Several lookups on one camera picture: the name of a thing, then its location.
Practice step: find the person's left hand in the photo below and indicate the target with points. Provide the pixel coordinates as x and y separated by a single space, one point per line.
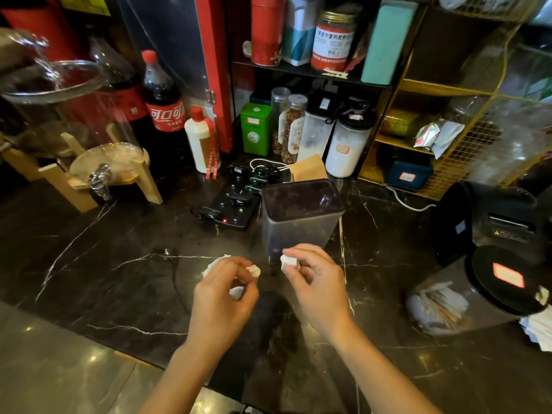
218 308

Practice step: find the person's right hand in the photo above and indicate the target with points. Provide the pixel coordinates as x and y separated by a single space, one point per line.
325 293

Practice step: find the person's left thumb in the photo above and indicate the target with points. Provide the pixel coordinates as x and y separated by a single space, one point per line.
251 299

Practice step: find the person's right thumb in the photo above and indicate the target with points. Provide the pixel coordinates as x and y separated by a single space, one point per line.
291 278

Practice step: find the small white tissue piece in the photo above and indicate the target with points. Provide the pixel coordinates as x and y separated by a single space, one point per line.
288 260

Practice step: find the person's left forearm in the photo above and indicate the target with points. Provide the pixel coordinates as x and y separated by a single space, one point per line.
183 379

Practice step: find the person's right forearm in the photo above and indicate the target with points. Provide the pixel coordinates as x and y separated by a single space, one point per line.
379 379

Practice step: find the clear square container dark lid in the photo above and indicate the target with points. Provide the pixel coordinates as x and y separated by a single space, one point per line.
297 215

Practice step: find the black power strip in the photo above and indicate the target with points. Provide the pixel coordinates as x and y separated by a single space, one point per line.
230 209

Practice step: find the black plug adapters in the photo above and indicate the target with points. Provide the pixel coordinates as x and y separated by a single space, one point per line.
263 176

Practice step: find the brown paper bag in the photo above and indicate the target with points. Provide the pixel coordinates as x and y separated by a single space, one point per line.
308 169

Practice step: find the white powder jar black lid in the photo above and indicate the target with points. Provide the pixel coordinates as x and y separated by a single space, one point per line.
347 146

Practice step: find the tall clear container black lid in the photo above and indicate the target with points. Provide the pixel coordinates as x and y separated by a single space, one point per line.
315 133

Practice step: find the glass jar of dried berries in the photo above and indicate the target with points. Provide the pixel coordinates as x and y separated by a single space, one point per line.
294 129

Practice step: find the green tin box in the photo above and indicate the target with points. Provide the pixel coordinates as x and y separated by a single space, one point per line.
255 129

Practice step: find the dark blue box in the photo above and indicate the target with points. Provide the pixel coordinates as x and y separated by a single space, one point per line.
407 174

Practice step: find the white liquor bottle red cap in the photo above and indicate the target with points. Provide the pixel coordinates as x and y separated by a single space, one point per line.
199 144

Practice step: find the glass jar metal lid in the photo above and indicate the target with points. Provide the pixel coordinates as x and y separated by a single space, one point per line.
278 107

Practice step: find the clear jar of sachets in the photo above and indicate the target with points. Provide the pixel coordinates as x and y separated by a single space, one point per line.
470 293

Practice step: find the yellow green packet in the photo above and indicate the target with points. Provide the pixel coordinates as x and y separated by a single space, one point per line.
401 122

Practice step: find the metal dispenser tap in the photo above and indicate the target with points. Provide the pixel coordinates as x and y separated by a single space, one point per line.
100 181

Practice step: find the silver foil packet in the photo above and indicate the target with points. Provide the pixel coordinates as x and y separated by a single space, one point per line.
427 135

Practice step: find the black shelf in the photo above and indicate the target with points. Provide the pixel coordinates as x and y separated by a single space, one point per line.
302 72

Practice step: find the black appliance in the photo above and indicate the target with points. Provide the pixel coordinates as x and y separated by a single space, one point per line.
491 219

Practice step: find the cola bottle red cap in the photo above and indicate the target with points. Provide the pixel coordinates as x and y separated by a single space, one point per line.
164 107

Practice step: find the wooden dispenser stand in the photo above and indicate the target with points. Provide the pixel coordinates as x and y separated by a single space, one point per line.
64 189

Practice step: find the red cabinet door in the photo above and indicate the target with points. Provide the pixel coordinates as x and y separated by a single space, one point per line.
213 68

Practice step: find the glass jar red white label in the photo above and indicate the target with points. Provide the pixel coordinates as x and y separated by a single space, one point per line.
332 45

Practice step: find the cola bottle red label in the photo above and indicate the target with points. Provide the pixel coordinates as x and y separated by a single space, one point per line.
125 96

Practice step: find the white and blue carton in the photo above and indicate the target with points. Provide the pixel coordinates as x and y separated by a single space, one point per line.
299 32

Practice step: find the red tin canister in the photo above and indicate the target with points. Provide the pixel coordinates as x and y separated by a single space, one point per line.
267 32

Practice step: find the stack of white napkins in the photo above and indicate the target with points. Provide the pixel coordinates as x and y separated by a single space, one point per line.
539 329

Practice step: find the teal box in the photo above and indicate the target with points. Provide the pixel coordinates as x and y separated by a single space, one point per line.
388 43

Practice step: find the glass beverage dispenser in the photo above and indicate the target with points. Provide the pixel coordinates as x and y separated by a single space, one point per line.
56 112

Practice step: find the yellow sign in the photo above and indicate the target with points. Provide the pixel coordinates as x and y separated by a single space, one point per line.
84 4

